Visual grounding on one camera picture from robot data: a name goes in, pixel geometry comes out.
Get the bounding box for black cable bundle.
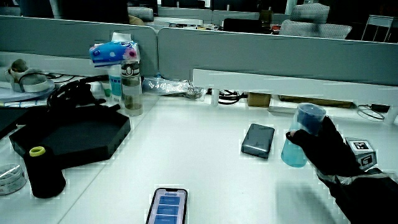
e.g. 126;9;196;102
46;74;121;112

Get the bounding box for white headset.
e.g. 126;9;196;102
4;58;56;93

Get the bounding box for grey power bank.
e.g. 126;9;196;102
241;123;276;160

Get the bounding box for black smartphone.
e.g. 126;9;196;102
145;187;189;224

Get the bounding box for white desk shelf riser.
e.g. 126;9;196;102
192;68;398;126

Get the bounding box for clear plastic bag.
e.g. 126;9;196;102
141;76;206;101

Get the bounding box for person's right forearm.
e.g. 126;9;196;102
315;167;398;224

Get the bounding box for black cables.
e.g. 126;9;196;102
206;88;249;106

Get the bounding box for grey desk partition panel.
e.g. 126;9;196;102
157;27;398;87
0;15;159;78

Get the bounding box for blue tissue packet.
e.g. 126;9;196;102
89;40;141;68

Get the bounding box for white bottle blue label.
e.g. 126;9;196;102
108;64;123;102

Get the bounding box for flat brown board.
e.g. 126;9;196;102
277;95;354;110

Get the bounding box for brown cardboard box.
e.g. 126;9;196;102
246;92;272;108

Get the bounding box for grey office chair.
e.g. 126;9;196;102
127;6;155;22
279;2;353;40

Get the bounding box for black thread spool yellow core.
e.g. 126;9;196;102
23;146;67;199

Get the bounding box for clear water bottle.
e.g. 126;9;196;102
120;61;144;117

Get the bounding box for coiled thin cable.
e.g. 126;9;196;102
356;103;391;121

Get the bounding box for black hexagonal tray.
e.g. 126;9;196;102
8;104;132;170

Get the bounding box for black monitor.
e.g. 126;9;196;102
223;17;264;34

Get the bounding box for person's right hand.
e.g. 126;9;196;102
285;115;378;177

